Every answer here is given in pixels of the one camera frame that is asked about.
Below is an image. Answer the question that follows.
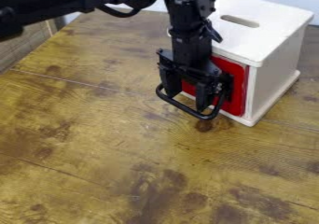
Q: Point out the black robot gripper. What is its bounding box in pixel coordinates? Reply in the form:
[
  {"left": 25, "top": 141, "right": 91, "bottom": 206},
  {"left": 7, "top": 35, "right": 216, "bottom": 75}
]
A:
[{"left": 158, "top": 3, "right": 226, "bottom": 112}]

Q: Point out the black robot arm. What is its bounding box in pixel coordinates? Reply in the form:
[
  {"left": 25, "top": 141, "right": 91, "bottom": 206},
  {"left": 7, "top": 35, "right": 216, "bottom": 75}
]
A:
[{"left": 0, "top": 0, "right": 233, "bottom": 119}]

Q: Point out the white wooden box cabinet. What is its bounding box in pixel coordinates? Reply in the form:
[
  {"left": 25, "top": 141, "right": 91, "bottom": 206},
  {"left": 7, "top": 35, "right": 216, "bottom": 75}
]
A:
[{"left": 166, "top": 0, "right": 316, "bottom": 128}]

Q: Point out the black metal drawer handle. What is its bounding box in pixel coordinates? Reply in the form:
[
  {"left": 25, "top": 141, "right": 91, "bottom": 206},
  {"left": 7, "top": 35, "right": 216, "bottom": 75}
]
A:
[{"left": 155, "top": 83, "right": 229, "bottom": 121}]

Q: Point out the red wooden drawer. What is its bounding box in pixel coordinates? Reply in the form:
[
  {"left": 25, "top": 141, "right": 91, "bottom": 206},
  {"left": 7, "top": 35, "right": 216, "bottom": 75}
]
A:
[{"left": 182, "top": 55, "right": 250, "bottom": 119}]

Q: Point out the wooden slatted panel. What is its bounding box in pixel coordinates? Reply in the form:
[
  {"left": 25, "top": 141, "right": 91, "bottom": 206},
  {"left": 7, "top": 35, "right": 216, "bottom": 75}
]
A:
[{"left": 0, "top": 20, "right": 58, "bottom": 74}]

